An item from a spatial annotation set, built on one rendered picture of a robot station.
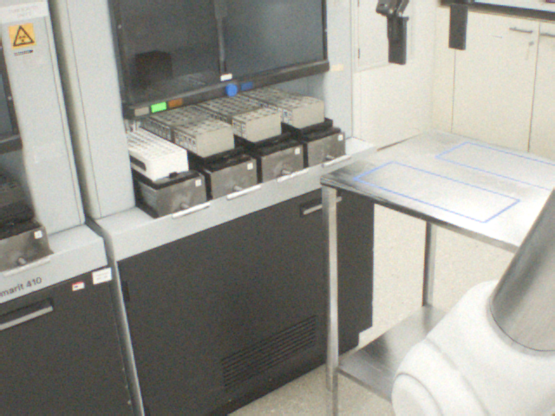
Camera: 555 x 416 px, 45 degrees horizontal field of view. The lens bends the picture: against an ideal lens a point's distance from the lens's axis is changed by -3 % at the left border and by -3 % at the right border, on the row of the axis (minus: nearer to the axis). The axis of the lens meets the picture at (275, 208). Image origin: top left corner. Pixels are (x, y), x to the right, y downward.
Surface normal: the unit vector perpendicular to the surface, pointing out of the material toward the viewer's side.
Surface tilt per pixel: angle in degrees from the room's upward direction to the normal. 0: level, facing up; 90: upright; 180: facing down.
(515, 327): 95
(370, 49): 90
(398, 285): 0
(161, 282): 90
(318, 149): 90
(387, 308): 0
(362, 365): 0
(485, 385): 82
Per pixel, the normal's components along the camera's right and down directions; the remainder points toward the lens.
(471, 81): -0.80, 0.29
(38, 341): 0.60, 0.31
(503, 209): -0.05, -0.91
